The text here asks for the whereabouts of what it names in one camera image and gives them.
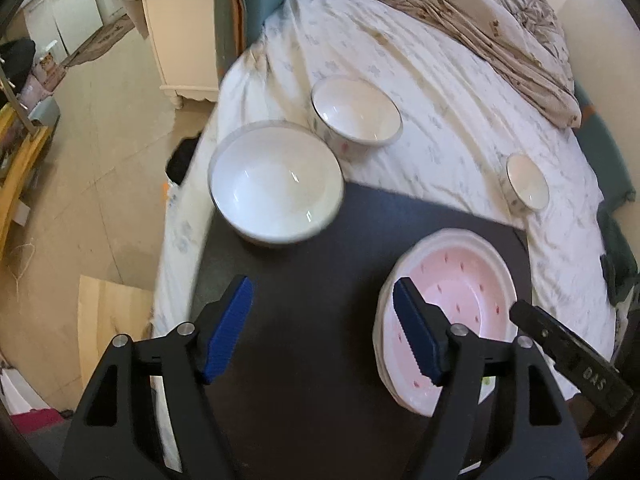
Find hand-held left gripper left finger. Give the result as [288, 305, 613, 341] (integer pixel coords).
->
[59, 275, 254, 480]

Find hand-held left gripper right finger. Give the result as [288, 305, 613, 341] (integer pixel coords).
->
[392, 276, 588, 480]

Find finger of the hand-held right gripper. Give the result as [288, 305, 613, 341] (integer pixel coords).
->
[510, 300, 591, 366]

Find pink strawberry plate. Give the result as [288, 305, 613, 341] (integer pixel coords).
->
[372, 280, 451, 418]
[385, 228, 519, 411]
[378, 260, 451, 415]

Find white fish-pattern bowl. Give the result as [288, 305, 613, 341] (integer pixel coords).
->
[500, 153, 551, 216]
[310, 75, 403, 161]
[208, 120, 345, 246]

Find black leather mat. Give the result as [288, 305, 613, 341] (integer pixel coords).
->
[192, 180, 533, 480]

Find dark green cloth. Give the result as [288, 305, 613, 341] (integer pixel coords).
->
[597, 205, 640, 306]

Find light wooden board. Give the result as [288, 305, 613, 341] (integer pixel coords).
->
[77, 275, 156, 391]

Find black floor item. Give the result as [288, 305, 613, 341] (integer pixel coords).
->
[166, 136, 201, 186]

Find yellow wooden rack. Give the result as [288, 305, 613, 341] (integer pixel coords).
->
[0, 115, 56, 261]

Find grey storage box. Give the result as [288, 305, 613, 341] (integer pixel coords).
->
[30, 97, 61, 126]

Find white nightstand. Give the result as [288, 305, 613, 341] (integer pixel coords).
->
[122, 0, 221, 108]

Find metal rod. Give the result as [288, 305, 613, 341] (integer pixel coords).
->
[0, 55, 38, 136]

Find beige printed duvet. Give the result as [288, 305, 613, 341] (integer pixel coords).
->
[322, 0, 583, 128]

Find patterned floor rug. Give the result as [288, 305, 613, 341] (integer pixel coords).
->
[60, 15, 136, 68]

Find pink printed box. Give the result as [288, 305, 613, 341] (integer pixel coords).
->
[30, 45, 68, 91]

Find black bag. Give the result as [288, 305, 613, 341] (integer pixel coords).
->
[0, 37, 38, 86]

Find white base cabinets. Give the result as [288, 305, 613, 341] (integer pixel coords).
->
[22, 0, 103, 58]

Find white floor cable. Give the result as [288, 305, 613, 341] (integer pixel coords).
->
[10, 242, 36, 301]

